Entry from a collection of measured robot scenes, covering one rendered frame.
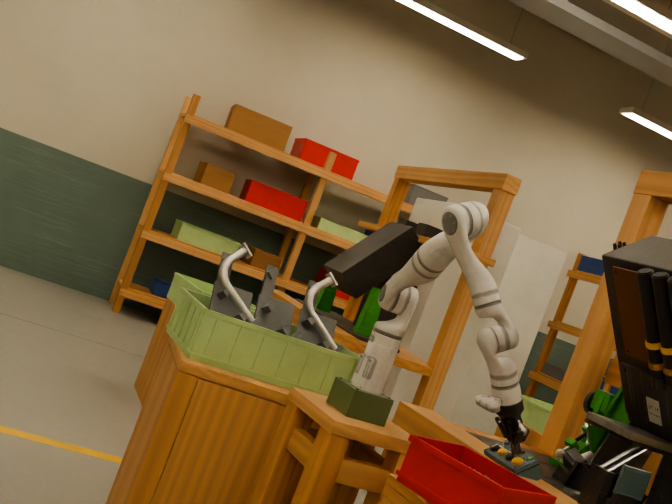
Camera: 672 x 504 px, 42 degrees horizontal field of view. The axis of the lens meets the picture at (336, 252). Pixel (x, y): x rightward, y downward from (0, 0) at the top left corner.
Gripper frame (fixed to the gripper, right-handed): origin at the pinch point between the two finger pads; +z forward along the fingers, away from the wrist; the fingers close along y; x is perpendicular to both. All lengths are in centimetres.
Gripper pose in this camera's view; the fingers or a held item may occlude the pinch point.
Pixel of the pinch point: (515, 448)
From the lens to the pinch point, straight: 240.7
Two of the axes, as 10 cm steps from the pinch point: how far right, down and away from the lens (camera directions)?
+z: 2.0, 9.5, 2.4
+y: -4.0, -1.4, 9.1
